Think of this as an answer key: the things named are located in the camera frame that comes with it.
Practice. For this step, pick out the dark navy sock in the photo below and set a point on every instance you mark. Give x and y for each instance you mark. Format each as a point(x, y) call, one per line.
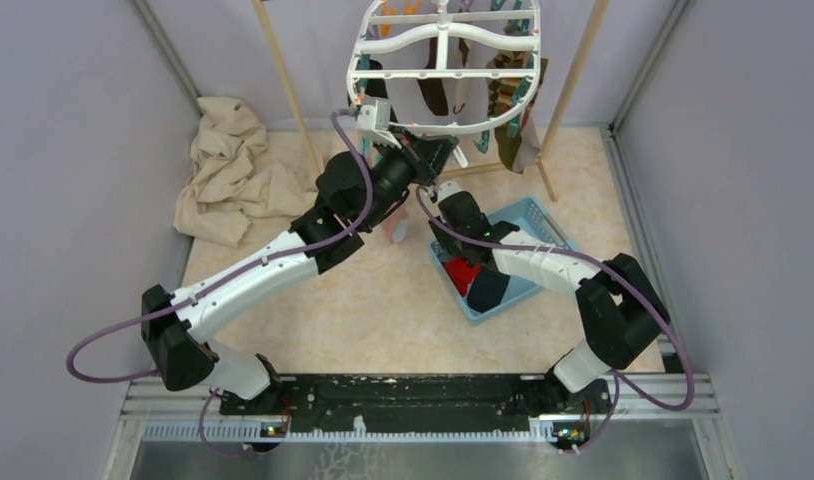
point(487, 290)

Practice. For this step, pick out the grey sock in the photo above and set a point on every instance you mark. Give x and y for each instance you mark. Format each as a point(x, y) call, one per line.
point(518, 152)

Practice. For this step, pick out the white round clip hanger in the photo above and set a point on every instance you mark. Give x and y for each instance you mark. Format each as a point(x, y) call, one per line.
point(415, 57)

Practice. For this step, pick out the pink patterned sock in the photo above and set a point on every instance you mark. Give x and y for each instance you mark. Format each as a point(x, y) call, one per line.
point(396, 226)

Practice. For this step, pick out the green striped sock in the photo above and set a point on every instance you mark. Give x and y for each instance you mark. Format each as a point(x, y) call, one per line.
point(505, 93)

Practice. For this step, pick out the beige crumpled cloth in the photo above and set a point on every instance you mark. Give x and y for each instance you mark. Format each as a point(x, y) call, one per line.
point(233, 180)

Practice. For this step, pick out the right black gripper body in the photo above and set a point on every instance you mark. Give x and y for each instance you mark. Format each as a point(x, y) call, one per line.
point(457, 244)

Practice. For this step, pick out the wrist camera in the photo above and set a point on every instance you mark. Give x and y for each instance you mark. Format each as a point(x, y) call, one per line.
point(442, 191)
point(373, 122)

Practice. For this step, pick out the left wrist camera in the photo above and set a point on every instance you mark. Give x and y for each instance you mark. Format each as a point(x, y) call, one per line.
point(373, 122)

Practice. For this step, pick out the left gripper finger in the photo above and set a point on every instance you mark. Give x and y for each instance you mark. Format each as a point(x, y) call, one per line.
point(399, 138)
point(432, 155)

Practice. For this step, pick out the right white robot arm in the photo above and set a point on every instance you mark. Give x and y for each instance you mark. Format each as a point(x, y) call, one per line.
point(620, 311)

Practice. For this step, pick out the white hanger clip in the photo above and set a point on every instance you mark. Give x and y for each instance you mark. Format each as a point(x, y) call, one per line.
point(460, 157)

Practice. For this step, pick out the wooden hanging rack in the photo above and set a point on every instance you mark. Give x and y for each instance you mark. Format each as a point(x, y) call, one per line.
point(444, 25)

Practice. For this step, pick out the red sock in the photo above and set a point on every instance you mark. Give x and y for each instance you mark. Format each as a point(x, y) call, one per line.
point(461, 273)

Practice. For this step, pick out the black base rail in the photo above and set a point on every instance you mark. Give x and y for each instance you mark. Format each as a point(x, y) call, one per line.
point(420, 404)

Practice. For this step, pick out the dark brown sock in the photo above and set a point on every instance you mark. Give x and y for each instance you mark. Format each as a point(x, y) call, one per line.
point(432, 89)

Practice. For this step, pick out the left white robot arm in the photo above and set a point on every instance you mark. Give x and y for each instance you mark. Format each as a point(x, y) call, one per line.
point(353, 198)

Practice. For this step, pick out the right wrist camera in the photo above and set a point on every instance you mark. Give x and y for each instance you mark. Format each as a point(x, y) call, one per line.
point(442, 191)

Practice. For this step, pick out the black sock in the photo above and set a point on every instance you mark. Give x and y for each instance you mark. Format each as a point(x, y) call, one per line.
point(375, 87)

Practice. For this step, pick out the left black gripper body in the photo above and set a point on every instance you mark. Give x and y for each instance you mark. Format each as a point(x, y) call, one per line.
point(395, 174)

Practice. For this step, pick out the light blue plastic basket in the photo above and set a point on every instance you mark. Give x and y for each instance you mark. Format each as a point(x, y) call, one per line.
point(531, 216)

